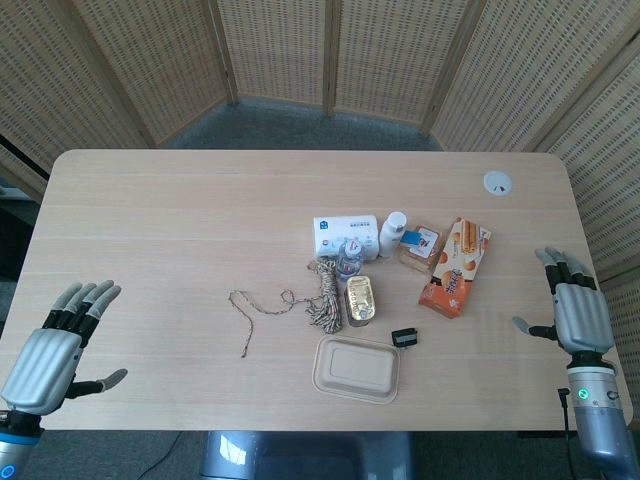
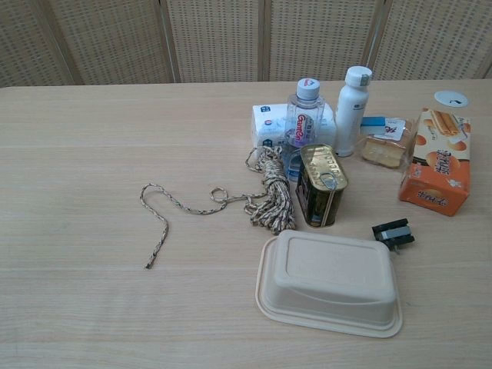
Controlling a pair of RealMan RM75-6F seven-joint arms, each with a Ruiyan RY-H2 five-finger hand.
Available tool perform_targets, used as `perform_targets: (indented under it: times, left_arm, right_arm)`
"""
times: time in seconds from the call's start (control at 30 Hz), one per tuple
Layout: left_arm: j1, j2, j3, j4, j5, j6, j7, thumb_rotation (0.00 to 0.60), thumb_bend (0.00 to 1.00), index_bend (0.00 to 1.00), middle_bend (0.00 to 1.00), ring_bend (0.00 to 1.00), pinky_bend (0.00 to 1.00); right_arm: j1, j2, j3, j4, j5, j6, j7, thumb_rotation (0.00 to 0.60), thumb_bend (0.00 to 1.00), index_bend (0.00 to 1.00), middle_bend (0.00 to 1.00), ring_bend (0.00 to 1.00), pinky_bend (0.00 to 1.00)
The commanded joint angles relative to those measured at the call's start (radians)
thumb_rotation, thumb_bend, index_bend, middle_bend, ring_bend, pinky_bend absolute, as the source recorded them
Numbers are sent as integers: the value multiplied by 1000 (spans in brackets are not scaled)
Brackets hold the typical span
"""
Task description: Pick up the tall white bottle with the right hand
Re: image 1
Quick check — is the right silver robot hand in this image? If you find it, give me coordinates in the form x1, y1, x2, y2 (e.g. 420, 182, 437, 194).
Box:
512, 246, 616, 357

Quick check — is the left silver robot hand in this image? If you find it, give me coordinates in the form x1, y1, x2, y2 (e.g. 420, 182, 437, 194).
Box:
0, 279, 129, 417

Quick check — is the white plastic bottle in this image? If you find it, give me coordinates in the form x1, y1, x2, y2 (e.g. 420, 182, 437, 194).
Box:
378, 211, 409, 259

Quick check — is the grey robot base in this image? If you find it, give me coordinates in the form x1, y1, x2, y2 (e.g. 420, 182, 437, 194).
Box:
198, 430, 417, 480

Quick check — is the small clear water bottle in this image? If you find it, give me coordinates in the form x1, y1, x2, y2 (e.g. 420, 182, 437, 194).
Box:
337, 239, 364, 279

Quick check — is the dark furniture piece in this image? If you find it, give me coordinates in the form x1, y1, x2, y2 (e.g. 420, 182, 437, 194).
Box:
0, 183, 42, 282

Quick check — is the orange biscuit box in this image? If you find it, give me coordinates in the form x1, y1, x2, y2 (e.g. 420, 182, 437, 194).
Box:
417, 216, 493, 321

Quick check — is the woven bamboo screen panel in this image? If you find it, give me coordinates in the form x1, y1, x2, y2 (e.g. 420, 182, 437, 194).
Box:
428, 0, 640, 152
0, 0, 157, 201
215, 0, 335, 116
330, 0, 475, 135
67, 0, 239, 147
533, 49, 640, 381

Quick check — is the clear cookie pack blue label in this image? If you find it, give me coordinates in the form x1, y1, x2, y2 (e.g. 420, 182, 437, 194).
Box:
397, 225, 447, 277

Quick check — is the small black clip device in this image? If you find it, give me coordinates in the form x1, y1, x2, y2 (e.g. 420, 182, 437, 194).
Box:
390, 326, 421, 352

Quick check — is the gold rectangular tin can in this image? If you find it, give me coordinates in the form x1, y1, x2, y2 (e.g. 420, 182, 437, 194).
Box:
345, 274, 377, 329

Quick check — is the beige paper food tray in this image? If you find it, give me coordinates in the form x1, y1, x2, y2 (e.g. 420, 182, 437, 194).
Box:
312, 334, 402, 406

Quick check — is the white tissue pack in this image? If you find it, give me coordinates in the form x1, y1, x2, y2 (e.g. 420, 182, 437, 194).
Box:
313, 214, 380, 264

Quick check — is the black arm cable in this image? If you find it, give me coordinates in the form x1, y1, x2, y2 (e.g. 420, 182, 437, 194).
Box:
556, 387, 575, 480

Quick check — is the black floor cable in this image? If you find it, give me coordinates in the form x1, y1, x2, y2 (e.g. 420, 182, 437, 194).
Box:
133, 431, 184, 480

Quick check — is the white cable grommet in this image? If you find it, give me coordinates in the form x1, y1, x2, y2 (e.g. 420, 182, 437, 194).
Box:
482, 170, 515, 198

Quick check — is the striped rope bundle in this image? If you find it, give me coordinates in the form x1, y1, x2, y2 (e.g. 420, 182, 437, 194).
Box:
228, 257, 346, 359

